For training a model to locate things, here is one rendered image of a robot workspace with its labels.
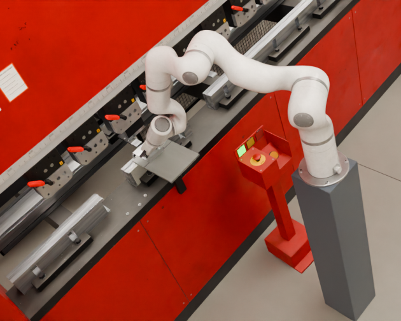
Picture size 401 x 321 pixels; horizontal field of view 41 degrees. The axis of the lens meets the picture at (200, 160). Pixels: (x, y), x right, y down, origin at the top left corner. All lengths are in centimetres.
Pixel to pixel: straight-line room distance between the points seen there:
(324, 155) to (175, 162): 68
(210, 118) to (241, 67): 90
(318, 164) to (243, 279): 124
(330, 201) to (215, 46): 72
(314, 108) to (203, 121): 101
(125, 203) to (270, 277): 101
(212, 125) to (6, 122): 103
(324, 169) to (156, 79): 69
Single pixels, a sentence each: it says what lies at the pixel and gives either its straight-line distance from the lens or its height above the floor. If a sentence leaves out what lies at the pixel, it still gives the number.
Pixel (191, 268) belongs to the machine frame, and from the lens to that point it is 283.
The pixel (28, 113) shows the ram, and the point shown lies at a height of 152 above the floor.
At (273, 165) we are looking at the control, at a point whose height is 76.
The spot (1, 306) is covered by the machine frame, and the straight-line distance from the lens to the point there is 207.
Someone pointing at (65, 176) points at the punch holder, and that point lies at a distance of 221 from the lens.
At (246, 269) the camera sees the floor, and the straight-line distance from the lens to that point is 310.
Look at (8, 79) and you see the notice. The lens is 197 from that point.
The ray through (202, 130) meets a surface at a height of 87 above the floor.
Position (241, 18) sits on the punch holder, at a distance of 265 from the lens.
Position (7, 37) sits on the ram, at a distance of 194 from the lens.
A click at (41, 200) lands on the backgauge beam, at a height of 97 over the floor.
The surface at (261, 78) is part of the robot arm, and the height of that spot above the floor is 148.
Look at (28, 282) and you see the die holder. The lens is 238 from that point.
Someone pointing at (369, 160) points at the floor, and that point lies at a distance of 347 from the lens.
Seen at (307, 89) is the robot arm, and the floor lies 142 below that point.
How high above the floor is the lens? 255
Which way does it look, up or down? 43 degrees down
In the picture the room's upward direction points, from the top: 23 degrees counter-clockwise
